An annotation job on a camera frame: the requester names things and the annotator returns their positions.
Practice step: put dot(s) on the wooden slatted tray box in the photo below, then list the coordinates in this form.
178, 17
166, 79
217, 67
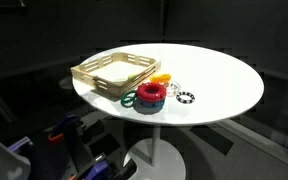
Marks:
116, 73

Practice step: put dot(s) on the purple and orange clamp tool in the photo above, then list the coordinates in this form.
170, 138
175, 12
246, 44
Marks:
57, 133

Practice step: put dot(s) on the purple black device bottom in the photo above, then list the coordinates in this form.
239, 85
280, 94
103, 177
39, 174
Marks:
99, 169

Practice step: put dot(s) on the white curved object corner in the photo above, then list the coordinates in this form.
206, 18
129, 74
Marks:
13, 166

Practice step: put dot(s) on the white round pedestal table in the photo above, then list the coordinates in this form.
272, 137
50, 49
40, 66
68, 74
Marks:
193, 86

